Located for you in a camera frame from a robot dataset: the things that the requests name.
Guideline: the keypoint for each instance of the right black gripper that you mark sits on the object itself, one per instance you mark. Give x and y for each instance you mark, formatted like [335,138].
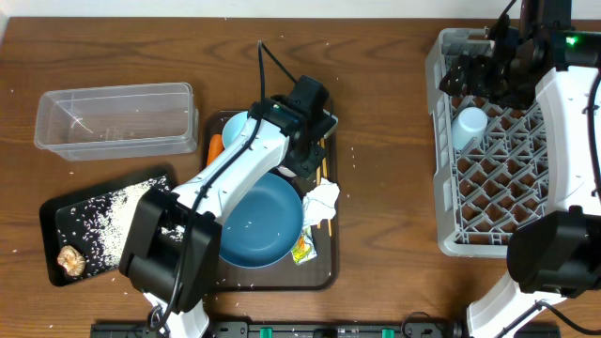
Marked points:
[479,66]

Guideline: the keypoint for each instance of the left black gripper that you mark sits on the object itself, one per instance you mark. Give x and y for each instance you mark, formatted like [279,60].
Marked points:
[312,166]

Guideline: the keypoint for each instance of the light blue cup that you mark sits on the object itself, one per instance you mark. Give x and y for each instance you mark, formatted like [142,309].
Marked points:
[468,125]

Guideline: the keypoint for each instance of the white napkin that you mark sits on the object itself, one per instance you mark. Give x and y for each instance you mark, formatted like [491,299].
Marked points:
[319,203]

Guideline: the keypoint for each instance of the small light blue bowl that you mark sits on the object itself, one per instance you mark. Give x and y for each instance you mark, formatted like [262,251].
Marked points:
[233,127]

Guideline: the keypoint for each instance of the large dark blue plate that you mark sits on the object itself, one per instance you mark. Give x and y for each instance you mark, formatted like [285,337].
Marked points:
[264,226]

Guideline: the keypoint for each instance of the orange carrot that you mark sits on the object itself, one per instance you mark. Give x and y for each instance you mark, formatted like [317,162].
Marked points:
[215,148]

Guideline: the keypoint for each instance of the yellow green snack wrapper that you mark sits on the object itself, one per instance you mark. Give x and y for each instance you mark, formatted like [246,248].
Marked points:
[304,249]

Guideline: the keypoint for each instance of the white rice pile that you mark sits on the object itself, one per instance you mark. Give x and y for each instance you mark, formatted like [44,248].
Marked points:
[112,225]

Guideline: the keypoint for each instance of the brown food scrap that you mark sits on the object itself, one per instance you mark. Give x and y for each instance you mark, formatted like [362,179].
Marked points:
[72,262]

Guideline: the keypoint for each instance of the pink cup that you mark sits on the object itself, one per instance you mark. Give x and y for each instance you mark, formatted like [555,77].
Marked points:
[285,171]

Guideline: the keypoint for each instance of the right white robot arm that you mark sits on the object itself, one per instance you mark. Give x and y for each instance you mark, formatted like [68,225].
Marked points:
[556,257]

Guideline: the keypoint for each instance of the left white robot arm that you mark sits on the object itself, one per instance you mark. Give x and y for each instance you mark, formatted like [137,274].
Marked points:
[171,253]

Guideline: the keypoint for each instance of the grey dishwasher rack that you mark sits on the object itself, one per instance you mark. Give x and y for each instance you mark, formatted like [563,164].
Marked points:
[528,163]

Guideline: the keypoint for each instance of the black waste tray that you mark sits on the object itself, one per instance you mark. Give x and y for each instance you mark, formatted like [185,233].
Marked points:
[47,212]

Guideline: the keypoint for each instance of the dark brown serving tray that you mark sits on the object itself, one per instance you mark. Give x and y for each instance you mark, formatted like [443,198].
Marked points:
[284,275]

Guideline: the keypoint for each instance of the clear plastic bin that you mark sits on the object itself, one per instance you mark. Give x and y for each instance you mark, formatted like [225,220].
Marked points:
[116,122]

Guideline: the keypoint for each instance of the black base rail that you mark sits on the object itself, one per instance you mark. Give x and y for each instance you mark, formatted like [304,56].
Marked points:
[413,329]

